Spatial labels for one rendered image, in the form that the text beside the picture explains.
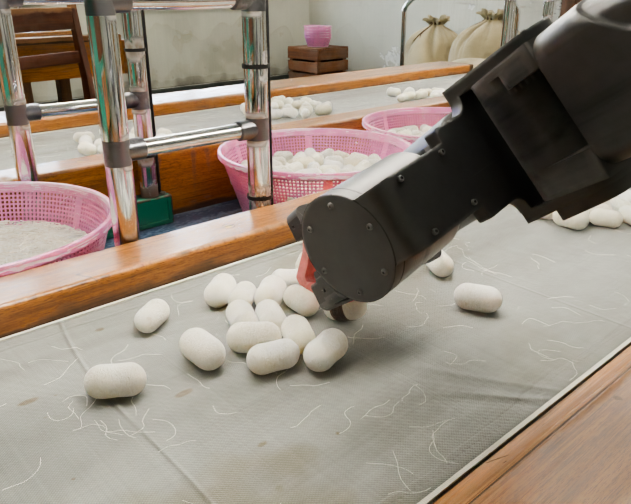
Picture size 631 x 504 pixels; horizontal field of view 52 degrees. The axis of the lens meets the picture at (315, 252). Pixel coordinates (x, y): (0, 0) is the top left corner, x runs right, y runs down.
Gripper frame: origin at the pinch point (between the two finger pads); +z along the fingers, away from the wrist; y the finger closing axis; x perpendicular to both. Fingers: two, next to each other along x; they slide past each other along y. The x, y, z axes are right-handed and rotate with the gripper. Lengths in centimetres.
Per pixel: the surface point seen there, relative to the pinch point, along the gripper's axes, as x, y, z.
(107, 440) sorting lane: 4.8, 19.2, -3.3
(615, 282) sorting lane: 11.1, -21.8, -9.3
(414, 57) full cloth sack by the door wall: -174, -377, 262
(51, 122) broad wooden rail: -50, -9, 60
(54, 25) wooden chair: -168, -76, 189
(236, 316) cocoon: 0.7, 7.5, -0.9
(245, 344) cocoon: 2.9, 8.6, -2.5
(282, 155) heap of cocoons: -23.3, -28.3, 31.2
